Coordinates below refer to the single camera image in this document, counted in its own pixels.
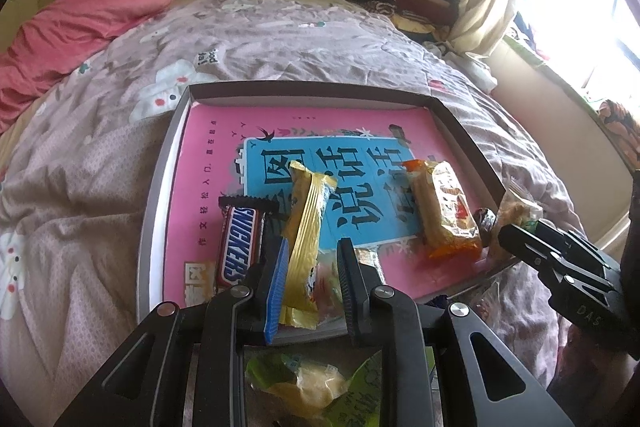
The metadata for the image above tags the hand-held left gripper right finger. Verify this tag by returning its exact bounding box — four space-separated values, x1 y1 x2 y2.
336 238 576 427

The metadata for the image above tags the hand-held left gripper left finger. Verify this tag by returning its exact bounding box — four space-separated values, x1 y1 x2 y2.
54 234 291 427

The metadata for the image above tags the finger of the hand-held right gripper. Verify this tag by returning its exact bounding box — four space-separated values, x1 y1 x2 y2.
536 220 622 274
497 223 617 297

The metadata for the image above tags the beige biscuit packet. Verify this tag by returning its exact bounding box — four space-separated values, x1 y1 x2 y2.
487 189 543 258

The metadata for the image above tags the yellow snack bar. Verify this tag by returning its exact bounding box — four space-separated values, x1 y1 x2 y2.
279 160 340 330

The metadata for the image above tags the pink cardboard box tray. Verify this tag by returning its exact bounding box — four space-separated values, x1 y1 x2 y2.
136 79 521 340

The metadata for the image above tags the person's right forearm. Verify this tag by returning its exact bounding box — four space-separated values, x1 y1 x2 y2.
545 332 640 427

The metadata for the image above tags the clear snack packet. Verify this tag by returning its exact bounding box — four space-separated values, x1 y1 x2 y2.
315 248 383 325

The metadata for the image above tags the brown chocolate bar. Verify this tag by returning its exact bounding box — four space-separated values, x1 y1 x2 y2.
216 195 281 290

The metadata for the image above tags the dark brown candy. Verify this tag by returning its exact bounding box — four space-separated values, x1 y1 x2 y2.
474 207 498 238

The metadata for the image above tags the silver snack packet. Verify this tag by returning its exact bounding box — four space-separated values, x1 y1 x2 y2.
465 282 506 323

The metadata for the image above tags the green snack packet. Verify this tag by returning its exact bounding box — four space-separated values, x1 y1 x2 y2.
245 349 386 427

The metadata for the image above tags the orange wafer packet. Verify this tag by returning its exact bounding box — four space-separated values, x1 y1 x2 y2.
400 159 483 262

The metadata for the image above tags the orange patterned cloth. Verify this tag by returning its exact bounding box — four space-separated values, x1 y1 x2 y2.
597 99 640 168

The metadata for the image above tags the white crumpled cloth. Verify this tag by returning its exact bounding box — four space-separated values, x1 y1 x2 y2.
440 42 498 92

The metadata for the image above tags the floral printed quilt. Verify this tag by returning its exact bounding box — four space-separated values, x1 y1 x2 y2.
0 0 576 408

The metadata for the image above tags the cream bed sheet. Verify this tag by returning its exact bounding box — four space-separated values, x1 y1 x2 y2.
0 0 351 168

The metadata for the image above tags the pink quilt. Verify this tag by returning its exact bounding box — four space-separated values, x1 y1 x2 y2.
0 0 176 132

